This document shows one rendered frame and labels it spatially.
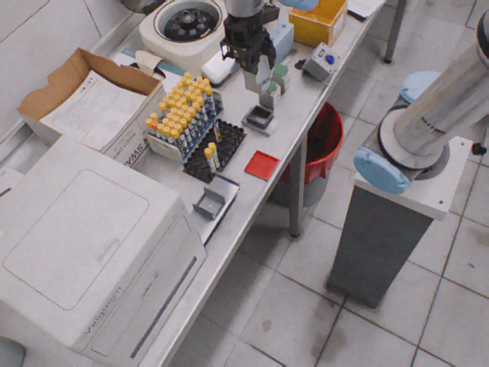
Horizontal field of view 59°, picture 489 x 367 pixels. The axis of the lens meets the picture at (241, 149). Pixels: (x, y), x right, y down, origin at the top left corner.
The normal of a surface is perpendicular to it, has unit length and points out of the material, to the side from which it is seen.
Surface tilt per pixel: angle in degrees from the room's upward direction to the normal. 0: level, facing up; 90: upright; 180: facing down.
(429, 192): 5
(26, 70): 90
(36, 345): 0
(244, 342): 0
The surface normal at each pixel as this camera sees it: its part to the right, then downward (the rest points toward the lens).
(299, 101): -0.08, -0.55
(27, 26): 0.86, 0.37
